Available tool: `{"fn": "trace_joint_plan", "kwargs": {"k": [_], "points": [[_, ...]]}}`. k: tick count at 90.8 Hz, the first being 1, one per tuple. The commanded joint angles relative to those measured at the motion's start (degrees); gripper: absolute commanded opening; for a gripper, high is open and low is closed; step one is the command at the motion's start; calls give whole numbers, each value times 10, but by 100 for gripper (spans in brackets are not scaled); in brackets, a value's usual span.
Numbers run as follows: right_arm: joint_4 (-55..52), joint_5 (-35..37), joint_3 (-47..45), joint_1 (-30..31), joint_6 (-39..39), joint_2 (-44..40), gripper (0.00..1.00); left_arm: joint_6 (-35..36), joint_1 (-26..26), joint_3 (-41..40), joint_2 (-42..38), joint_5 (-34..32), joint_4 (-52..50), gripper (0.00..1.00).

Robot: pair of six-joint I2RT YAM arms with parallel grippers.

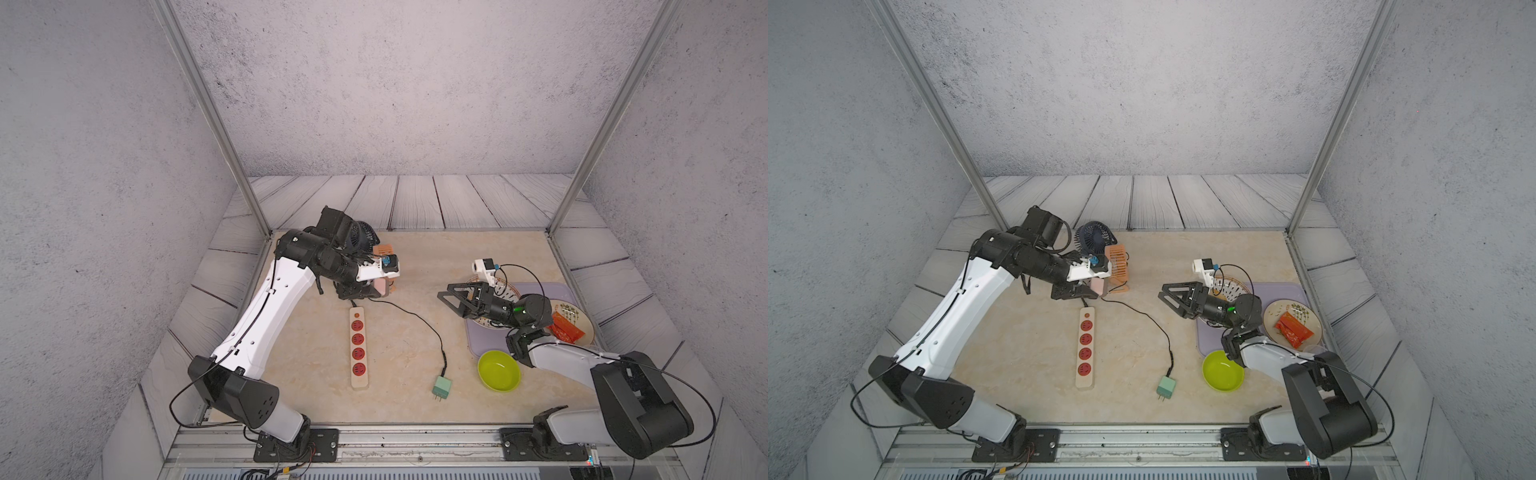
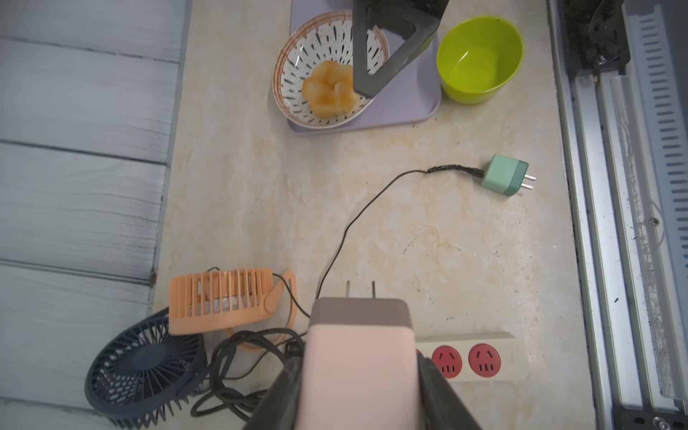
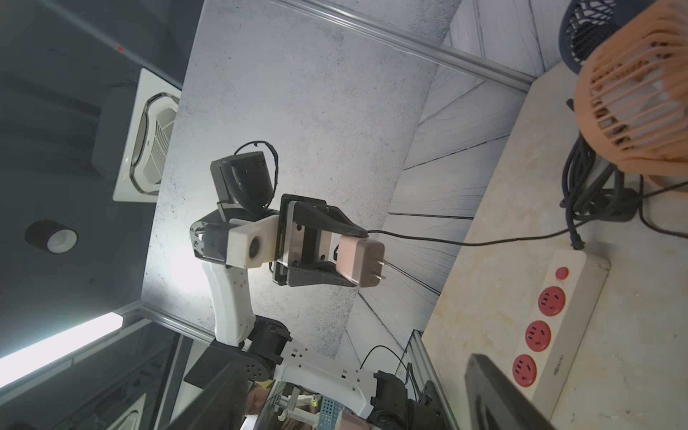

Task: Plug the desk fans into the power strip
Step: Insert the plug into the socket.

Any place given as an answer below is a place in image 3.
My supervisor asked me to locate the black power strip cord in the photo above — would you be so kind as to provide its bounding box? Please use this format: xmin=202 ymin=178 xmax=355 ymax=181
xmin=560 ymin=133 xmax=646 ymax=252

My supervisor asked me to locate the ceiling air conditioner vent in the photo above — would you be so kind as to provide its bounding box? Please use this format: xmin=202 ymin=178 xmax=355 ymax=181
xmin=91 ymin=68 xmax=181 ymax=204

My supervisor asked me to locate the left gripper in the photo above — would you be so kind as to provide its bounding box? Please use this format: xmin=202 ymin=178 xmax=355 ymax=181
xmin=272 ymin=195 xmax=368 ymax=288

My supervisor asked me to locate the black fan cable to pink plug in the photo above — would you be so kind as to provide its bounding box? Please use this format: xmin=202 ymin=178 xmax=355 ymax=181
xmin=366 ymin=176 xmax=688 ymax=248

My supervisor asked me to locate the ceiling spot light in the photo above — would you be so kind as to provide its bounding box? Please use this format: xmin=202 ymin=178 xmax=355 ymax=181
xmin=24 ymin=220 xmax=79 ymax=254

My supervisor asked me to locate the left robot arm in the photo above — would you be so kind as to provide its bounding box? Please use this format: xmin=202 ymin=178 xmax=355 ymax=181
xmin=186 ymin=195 xmax=448 ymax=429

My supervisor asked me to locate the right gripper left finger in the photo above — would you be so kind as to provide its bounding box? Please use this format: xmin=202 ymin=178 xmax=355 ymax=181
xmin=167 ymin=364 xmax=249 ymax=430

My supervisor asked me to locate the black fan cable to green plug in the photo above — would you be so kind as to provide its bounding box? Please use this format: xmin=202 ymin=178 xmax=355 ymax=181
xmin=637 ymin=175 xmax=688 ymax=241

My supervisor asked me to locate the orange desk fan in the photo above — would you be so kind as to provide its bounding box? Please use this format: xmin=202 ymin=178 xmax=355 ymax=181
xmin=574 ymin=1 xmax=687 ymax=177

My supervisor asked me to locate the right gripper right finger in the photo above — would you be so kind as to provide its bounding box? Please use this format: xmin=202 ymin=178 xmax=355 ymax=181
xmin=464 ymin=354 xmax=555 ymax=430

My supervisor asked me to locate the ceiling strip light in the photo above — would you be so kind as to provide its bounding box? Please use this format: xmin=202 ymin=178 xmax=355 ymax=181
xmin=1 ymin=312 xmax=124 ymax=388

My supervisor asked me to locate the dark blue desk fan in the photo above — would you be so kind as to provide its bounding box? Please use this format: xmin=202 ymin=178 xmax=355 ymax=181
xmin=558 ymin=0 xmax=654 ymax=75

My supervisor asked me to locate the pink USB charger plug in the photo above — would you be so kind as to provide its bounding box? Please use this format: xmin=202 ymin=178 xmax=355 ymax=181
xmin=336 ymin=236 xmax=385 ymax=288

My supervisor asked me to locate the white red power strip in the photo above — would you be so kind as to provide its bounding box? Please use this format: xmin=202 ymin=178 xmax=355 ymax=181
xmin=507 ymin=250 xmax=610 ymax=419

